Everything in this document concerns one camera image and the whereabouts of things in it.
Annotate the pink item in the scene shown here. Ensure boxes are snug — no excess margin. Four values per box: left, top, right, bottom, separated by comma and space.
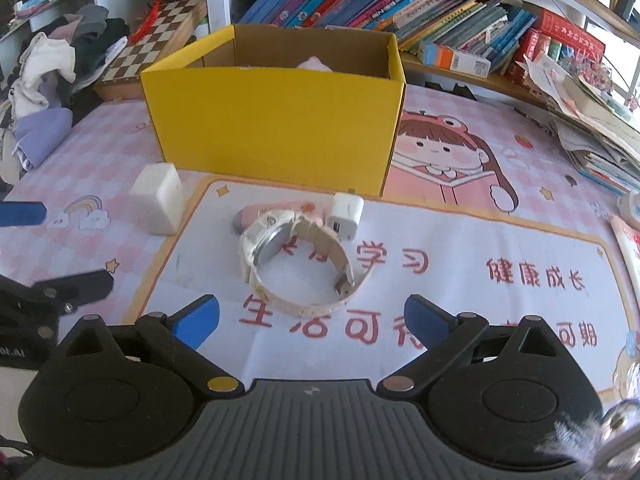
295, 56, 335, 73

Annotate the white charger plug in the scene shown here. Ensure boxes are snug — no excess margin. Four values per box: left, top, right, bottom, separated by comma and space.
326, 187, 366, 241

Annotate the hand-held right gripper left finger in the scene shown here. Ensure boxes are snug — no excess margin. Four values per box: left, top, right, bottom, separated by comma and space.
60, 294, 247, 395

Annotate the red tassel ornament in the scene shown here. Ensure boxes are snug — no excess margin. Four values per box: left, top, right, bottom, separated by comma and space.
129, 0, 166, 45

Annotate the white rectangular block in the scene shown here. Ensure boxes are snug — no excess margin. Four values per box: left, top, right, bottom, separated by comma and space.
130, 162, 186, 236

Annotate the white wrist watch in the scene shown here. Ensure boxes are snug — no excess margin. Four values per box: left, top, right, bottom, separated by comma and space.
239, 208, 376, 317

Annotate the pink printed desk mat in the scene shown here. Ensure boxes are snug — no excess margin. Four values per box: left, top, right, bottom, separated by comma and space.
0, 82, 640, 411

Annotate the pink tube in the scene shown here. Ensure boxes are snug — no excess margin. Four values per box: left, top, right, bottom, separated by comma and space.
233, 201, 323, 234

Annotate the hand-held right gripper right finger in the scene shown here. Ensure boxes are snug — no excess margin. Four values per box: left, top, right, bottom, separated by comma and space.
376, 294, 577, 395

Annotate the fluffy grey keyring charm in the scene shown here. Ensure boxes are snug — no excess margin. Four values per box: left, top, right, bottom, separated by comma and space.
535, 400, 640, 480

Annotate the red patterned box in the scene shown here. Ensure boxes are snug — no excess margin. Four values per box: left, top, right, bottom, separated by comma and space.
505, 7, 606, 86

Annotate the stack of papers and booklets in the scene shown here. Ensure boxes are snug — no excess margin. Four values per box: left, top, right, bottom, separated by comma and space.
525, 52, 640, 196

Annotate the orange and white carton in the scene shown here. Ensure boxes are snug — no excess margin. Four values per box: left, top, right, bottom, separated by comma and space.
417, 40, 493, 79

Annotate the yellow cardboard box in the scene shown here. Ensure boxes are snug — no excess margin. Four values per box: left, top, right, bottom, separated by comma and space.
140, 24, 407, 197

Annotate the wooden chessboard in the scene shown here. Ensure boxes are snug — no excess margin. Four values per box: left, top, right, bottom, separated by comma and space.
94, 0, 208, 101

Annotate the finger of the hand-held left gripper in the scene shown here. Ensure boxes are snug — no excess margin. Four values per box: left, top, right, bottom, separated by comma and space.
0, 202, 48, 228
31, 269, 115, 313

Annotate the white tape roll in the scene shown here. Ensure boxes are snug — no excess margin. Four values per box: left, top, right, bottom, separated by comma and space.
617, 191, 640, 233

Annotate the pile of clothes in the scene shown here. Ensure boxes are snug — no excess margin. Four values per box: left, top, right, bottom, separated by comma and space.
0, 4, 131, 186

